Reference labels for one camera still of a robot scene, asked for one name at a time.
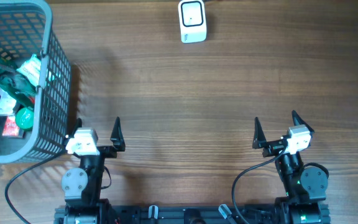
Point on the white barcode scanner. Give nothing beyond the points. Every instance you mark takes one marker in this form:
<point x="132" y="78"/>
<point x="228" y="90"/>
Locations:
<point x="192" y="18"/>

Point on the green 3M gloves packet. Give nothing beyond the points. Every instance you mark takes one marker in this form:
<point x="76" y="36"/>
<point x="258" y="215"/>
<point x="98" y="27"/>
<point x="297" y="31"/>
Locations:
<point x="16" y="85"/>

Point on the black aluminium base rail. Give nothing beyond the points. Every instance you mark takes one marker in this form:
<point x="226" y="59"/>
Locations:
<point x="252" y="213"/>

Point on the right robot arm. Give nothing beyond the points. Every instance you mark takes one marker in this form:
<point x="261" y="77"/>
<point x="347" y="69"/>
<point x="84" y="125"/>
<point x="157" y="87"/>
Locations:
<point x="305" y="184"/>

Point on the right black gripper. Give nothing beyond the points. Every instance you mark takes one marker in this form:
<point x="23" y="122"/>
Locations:
<point x="260" y="141"/>

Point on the grey plastic mesh basket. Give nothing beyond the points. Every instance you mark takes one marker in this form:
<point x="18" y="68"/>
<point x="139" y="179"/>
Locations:
<point x="26" y="29"/>

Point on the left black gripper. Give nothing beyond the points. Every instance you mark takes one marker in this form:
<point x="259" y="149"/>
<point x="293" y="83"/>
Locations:
<point x="110" y="152"/>

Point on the white paper sachet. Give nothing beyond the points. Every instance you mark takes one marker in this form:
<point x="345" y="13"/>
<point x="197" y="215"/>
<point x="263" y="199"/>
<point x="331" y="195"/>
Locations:
<point x="7" y="104"/>

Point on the red small snack packet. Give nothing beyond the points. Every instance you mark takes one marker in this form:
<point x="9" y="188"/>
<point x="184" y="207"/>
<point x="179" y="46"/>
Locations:
<point x="10" y="129"/>

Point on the teal white wipes packet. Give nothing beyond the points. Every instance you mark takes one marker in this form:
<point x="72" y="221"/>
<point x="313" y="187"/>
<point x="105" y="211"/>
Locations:
<point x="31" y="69"/>

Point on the green lid small jar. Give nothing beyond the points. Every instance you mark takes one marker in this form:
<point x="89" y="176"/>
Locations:
<point x="25" y="119"/>

